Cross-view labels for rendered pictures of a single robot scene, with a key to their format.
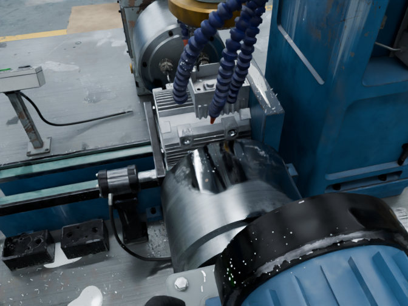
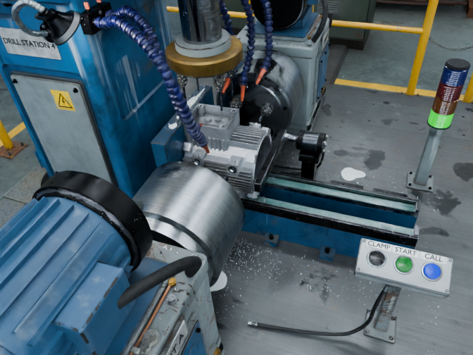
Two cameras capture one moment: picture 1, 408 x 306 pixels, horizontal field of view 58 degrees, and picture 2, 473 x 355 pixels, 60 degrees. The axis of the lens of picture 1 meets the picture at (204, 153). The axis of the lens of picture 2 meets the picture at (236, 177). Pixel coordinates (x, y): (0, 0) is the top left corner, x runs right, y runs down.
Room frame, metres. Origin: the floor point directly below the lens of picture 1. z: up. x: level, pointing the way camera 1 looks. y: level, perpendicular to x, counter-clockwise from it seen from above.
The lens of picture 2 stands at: (1.40, 0.52, 1.72)
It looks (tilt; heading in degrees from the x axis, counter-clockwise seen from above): 41 degrees down; 214
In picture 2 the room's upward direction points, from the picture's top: 4 degrees counter-clockwise
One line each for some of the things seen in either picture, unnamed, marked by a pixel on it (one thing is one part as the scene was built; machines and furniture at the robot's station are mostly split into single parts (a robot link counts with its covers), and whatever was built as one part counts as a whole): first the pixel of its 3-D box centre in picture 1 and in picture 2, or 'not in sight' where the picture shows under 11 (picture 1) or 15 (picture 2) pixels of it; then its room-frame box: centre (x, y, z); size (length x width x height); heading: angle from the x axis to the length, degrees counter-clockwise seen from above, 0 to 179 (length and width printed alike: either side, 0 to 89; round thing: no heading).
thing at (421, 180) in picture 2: not in sight; (436, 129); (0.27, 0.48, 1.01); 0.08 x 0.08 x 0.42; 11
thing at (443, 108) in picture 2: not in sight; (445, 103); (0.27, 0.48, 1.10); 0.06 x 0.06 x 0.04
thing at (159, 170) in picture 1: (153, 139); (272, 158); (0.62, 0.12, 1.01); 0.26 x 0.04 x 0.03; 11
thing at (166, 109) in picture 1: (200, 123); (229, 157); (0.67, 0.01, 1.02); 0.20 x 0.19 x 0.19; 101
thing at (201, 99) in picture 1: (216, 89); (212, 127); (0.68, -0.03, 1.11); 0.12 x 0.11 x 0.07; 101
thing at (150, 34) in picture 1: (175, 40); (169, 246); (1.02, 0.07, 1.04); 0.37 x 0.25 x 0.25; 11
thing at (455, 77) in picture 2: not in sight; (455, 73); (0.27, 0.48, 1.19); 0.06 x 0.06 x 0.04
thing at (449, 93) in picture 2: not in sight; (450, 89); (0.27, 0.48, 1.14); 0.06 x 0.06 x 0.04
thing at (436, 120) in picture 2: not in sight; (440, 117); (0.27, 0.48, 1.05); 0.06 x 0.06 x 0.04
